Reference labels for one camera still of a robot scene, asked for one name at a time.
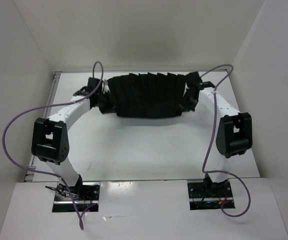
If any black pleated skirt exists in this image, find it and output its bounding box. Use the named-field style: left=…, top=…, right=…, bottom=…
left=107, top=73, right=187, bottom=119

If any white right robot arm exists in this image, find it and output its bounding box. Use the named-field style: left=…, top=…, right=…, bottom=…
left=181, top=81, right=253, bottom=197

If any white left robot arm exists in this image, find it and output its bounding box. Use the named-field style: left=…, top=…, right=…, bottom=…
left=31, top=77, right=105, bottom=200

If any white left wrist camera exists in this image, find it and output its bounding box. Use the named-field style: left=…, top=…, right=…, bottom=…
left=102, top=79, right=110, bottom=94

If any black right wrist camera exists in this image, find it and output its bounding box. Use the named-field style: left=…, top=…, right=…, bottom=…
left=185, top=71, right=203, bottom=88

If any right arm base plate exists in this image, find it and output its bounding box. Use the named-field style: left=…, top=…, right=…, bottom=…
left=187, top=180, right=235, bottom=211

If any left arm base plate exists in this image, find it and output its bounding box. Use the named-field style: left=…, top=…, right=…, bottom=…
left=45, top=182, right=101, bottom=213

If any aluminium table edge rail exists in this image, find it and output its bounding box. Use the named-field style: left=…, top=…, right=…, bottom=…
left=24, top=72, right=68, bottom=182

